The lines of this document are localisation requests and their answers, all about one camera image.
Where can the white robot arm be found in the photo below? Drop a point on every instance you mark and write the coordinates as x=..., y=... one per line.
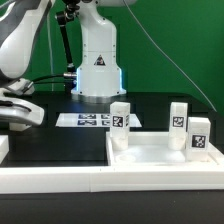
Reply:
x=98, y=78

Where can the white U-shaped fence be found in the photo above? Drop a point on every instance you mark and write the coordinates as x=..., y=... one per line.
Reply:
x=109, y=178

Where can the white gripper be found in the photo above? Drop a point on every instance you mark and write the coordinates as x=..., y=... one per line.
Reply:
x=13, y=109

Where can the white sheet with markers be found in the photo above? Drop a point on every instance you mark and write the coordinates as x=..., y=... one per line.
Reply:
x=90, y=120

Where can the white square table top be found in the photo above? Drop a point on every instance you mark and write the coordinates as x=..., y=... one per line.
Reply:
x=151, y=149

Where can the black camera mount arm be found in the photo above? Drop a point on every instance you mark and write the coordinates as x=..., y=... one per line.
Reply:
x=65, y=36

